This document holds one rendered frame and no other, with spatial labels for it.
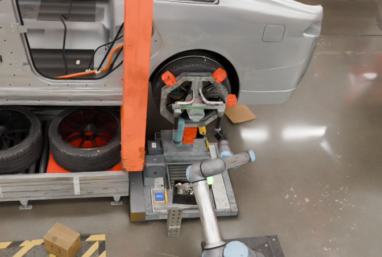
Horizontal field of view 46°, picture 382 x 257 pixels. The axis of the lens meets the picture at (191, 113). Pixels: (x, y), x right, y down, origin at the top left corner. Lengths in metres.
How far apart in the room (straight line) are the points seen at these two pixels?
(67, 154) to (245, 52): 1.64
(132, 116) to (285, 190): 1.82
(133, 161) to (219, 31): 1.18
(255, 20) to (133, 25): 1.10
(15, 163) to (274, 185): 2.31
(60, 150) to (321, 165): 2.53
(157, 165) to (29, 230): 1.14
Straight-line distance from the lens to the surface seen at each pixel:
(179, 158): 4.16
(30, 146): 3.85
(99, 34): 4.32
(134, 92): 3.01
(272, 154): 4.64
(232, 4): 3.38
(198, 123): 3.85
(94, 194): 3.89
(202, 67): 3.58
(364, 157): 5.02
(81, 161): 3.74
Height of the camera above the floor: 3.18
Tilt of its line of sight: 41 degrees down
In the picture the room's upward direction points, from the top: 8 degrees clockwise
